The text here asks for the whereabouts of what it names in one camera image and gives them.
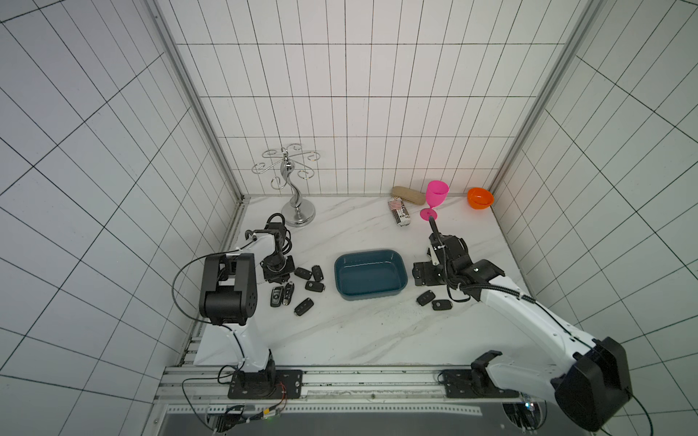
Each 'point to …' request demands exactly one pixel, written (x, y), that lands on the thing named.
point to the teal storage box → (370, 273)
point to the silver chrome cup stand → (296, 213)
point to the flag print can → (399, 212)
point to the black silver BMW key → (276, 296)
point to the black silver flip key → (288, 293)
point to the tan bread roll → (409, 194)
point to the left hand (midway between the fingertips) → (284, 282)
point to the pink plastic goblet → (436, 193)
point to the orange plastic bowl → (480, 198)
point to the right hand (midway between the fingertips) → (426, 265)
